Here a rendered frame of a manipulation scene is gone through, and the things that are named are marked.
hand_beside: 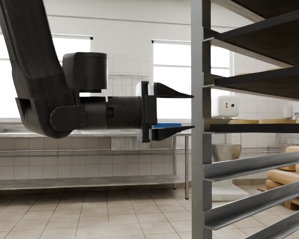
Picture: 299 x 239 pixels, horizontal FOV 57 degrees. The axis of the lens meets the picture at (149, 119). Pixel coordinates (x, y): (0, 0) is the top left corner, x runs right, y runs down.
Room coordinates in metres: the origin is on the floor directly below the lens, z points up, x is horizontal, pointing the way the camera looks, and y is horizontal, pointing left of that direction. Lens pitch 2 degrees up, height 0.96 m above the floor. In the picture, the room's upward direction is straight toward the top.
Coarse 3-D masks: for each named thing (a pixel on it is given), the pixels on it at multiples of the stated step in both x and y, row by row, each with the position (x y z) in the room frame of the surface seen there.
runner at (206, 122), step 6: (204, 120) 0.54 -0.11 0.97; (210, 120) 0.55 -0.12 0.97; (216, 120) 0.56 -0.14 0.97; (222, 120) 0.58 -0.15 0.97; (228, 120) 0.59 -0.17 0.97; (204, 126) 0.54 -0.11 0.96; (204, 132) 0.54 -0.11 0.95; (210, 132) 0.52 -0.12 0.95; (216, 132) 0.52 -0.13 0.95; (222, 132) 0.53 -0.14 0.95; (228, 132) 0.55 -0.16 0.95; (234, 132) 0.56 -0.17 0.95; (240, 132) 0.58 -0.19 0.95; (246, 132) 0.59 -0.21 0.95
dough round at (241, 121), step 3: (231, 120) 0.53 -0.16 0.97; (234, 120) 0.52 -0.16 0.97; (237, 120) 0.51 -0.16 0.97; (240, 120) 0.51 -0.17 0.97; (243, 120) 0.51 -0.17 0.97; (246, 120) 0.51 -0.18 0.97; (249, 120) 0.51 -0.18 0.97; (252, 120) 0.51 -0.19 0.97; (231, 123) 0.52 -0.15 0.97; (234, 123) 0.52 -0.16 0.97; (237, 123) 0.51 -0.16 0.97; (240, 123) 0.51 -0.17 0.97; (243, 123) 0.51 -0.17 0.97; (246, 123) 0.51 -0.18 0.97; (249, 123) 0.51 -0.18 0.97; (252, 123) 0.51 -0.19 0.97; (255, 123) 0.51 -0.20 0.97
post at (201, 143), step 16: (192, 0) 0.56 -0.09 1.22; (208, 0) 0.55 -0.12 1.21; (192, 16) 0.56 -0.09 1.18; (208, 16) 0.55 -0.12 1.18; (192, 32) 0.56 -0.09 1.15; (192, 48) 0.56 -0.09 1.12; (208, 48) 0.55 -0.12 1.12; (192, 64) 0.56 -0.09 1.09; (208, 64) 0.55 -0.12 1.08; (192, 80) 0.56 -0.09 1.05; (208, 96) 0.55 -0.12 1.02; (192, 112) 0.56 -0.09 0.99; (208, 112) 0.55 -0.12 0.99; (192, 144) 0.56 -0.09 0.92; (208, 144) 0.55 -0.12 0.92; (192, 160) 0.56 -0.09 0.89; (208, 160) 0.55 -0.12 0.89; (192, 176) 0.56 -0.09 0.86; (192, 192) 0.56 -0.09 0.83; (208, 192) 0.55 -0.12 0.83; (192, 208) 0.56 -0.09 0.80; (208, 208) 0.55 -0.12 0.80; (192, 224) 0.56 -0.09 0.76
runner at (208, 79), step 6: (204, 72) 0.54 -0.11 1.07; (204, 78) 0.54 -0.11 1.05; (210, 78) 0.55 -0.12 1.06; (216, 78) 0.56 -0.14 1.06; (204, 84) 0.54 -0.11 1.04; (210, 84) 0.55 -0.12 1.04; (216, 84) 0.52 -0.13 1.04; (222, 90) 0.58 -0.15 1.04; (228, 90) 0.58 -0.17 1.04; (234, 90) 0.58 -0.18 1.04; (240, 90) 0.58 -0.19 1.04; (246, 90) 0.59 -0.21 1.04; (264, 96) 0.70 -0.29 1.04; (270, 96) 0.70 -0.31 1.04; (276, 96) 0.70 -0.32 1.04; (282, 96) 0.71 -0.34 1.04
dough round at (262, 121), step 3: (261, 120) 0.48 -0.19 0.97; (264, 120) 0.47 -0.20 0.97; (267, 120) 0.46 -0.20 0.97; (270, 120) 0.46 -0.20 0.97; (273, 120) 0.46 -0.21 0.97; (276, 120) 0.46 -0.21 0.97; (279, 120) 0.46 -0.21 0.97; (282, 120) 0.46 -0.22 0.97; (285, 120) 0.46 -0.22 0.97; (288, 120) 0.46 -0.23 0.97; (261, 123) 0.48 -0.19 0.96; (264, 123) 0.47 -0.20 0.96; (267, 123) 0.46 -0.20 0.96; (270, 123) 0.46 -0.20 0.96; (273, 123) 0.46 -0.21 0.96; (276, 123) 0.46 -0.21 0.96
